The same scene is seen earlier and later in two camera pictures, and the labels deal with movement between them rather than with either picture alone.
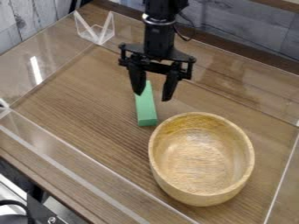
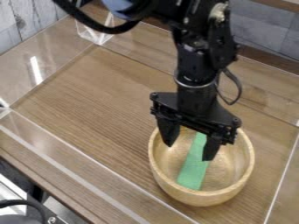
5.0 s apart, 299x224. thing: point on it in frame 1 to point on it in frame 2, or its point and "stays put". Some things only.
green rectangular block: x=144 y=108 to x=193 y=166
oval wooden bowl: x=200 y=157 stays put
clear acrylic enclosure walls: x=195 y=160 stays put
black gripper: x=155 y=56 to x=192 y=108
